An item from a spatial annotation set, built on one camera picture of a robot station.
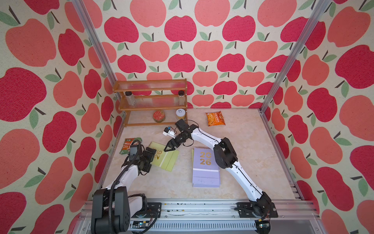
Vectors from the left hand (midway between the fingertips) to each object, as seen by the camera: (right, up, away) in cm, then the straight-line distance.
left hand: (155, 156), depth 89 cm
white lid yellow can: (+15, +28, +22) cm, 39 cm away
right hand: (+6, +2, +7) cm, 9 cm away
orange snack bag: (+42, +24, +21) cm, 53 cm away
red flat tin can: (-2, +26, +22) cm, 34 cm away
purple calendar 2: (+30, -10, -9) cm, 33 cm away
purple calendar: (+30, -3, -5) cm, 31 cm away
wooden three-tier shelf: (-9, +39, +29) cm, 49 cm away
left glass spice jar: (-20, +38, +9) cm, 44 cm away
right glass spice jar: (+16, +38, +9) cm, 43 cm away
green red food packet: (-21, +7, +9) cm, 24 cm away
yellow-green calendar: (+6, -3, +4) cm, 8 cm away
